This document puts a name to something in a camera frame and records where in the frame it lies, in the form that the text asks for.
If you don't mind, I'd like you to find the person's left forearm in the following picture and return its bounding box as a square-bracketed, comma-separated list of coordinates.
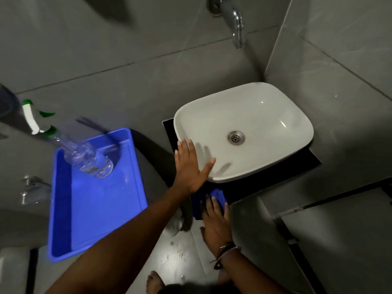
[45, 185, 188, 294]

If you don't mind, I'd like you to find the chrome wall faucet spout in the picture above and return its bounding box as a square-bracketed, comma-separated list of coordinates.
[207, 0, 246, 49]

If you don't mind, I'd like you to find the blue cleaning cloth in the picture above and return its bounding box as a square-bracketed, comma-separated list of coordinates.
[192, 188, 230, 221]

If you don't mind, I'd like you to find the white ceramic wash basin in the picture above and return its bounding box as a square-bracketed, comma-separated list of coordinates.
[174, 82, 315, 184]

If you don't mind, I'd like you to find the chrome wall tap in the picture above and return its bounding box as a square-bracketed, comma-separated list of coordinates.
[20, 176, 52, 206]

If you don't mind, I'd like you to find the person's bare foot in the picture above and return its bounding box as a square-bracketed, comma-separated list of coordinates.
[146, 271, 167, 294]

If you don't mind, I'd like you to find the person's left hand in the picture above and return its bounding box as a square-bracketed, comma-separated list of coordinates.
[172, 138, 217, 195]

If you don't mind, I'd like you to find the chrome basin drain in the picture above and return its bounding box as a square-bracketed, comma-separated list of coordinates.
[227, 130, 245, 146]

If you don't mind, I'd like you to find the clear spray bottle green-white nozzle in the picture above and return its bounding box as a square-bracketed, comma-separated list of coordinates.
[21, 99, 115, 179]

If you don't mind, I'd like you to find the black basin counter slab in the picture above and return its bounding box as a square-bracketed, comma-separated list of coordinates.
[162, 118, 322, 220]

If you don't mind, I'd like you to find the person's right hand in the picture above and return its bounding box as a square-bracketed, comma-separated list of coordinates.
[199, 195, 236, 251]

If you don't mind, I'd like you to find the blue plastic tray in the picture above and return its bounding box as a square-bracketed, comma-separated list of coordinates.
[47, 128, 148, 263]

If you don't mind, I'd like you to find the dark wrist bracelet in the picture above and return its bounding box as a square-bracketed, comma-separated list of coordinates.
[209, 242, 242, 271]

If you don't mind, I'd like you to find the person's right forearm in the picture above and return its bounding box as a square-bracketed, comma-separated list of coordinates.
[214, 246, 290, 294]

